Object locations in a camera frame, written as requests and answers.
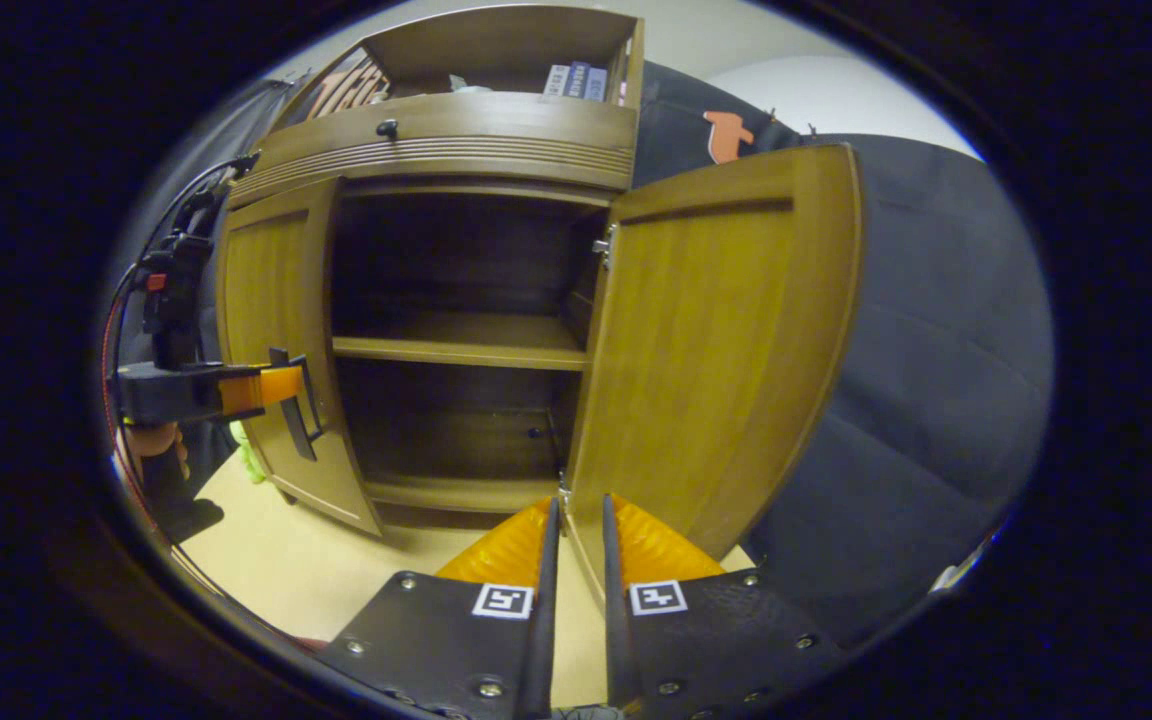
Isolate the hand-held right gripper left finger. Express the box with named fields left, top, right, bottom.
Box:
left=316, top=495, right=562, bottom=720

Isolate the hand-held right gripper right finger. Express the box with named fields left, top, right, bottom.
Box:
left=601, top=493, right=847, bottom=716

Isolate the wooden cabinet door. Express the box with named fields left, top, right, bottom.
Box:
left=216, top=178, right=384, bottom=538
left=566, top=143, right=865, bottom=601

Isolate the wooden double-door shoe cabinet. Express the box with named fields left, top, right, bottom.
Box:
left=216, top=5, right=865, bottom=601

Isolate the green object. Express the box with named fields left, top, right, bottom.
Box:
left=229, top=420, right=269, bottom=486

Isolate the wooden inner shelf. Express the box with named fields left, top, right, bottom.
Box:
left=333, top=312, right=592, bottom=372

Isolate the wooden ribbed drawer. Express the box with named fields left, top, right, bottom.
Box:
left=226, top=92, right=639, bottom=209

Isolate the black backdrop cloth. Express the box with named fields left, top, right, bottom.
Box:
left=101, top=60, right=1055, bottom=651

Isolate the black door handle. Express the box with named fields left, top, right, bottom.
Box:
left=269, top=347, right=323, bottom=462

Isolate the black cable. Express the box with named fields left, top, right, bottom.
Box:
left=101, top=155, right=257, bottom=531

